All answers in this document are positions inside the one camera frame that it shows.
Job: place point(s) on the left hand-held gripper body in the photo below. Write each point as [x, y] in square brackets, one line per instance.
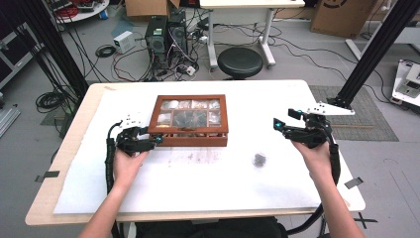
[132, 143]

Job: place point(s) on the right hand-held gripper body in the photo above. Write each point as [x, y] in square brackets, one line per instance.
[312, 135]

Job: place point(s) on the wooden box with glass lid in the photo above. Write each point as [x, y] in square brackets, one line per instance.
[194, 140]

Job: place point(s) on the dark grey stone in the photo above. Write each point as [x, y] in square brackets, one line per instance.
[259, 160]

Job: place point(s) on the person's left hand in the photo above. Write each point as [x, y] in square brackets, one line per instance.
[127, 167]

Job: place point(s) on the person's right hand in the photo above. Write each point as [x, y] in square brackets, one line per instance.
[317, 160]

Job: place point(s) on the white foam sheet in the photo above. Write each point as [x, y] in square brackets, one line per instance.
[198, 185]

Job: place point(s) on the grey floor mat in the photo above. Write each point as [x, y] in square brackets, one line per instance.
[373, 127]

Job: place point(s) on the black tape strip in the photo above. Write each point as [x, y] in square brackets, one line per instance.
[354, 182]
[48, 176]

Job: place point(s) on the black round stool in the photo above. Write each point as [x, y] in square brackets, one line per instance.
[240, 62]

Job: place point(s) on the black computer tower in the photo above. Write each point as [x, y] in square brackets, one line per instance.
[156, 41]
[178, 34]

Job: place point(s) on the small white box device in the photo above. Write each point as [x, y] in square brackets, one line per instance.
[125, 41]

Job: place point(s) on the black tape cross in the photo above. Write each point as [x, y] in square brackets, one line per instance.
[363, 220]

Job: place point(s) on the black metal stand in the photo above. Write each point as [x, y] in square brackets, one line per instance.
[373, 49]
[56, 43]

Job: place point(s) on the person's legs in dark pants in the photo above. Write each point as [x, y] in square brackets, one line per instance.
[211, 229]

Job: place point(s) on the cardboard box with black print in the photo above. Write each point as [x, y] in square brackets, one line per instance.
[343, 16]

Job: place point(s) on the white flat device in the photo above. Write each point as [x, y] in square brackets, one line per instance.
[407, 82]

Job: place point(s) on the white desk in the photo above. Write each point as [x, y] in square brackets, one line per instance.
[251, 3]

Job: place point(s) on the plain cardboard box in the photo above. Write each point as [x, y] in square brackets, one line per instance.
[145, 7]

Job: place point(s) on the round white table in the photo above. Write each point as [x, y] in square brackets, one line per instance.
[89, 13]

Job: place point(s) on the grey metal rack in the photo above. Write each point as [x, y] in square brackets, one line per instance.
[13, 56]

